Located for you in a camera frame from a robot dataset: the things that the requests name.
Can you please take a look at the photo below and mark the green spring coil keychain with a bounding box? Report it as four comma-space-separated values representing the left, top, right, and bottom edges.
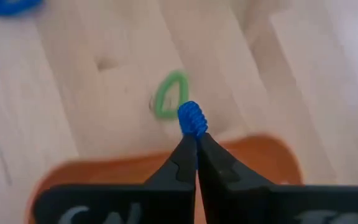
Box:
154, 70, 190, 121

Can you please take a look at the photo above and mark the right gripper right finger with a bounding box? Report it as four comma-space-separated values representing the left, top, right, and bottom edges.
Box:
197, 133, 358, 224

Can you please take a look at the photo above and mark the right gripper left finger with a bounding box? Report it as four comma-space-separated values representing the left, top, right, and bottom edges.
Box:
32, 134, 198, 224

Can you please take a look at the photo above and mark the blue spring coil keychain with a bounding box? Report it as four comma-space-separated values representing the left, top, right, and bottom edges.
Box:
177, 100, 209, 139
0, 0, 45, 17

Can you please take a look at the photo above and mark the orange plastic bin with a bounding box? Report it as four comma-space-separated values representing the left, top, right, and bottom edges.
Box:
25, 133, 304, 224

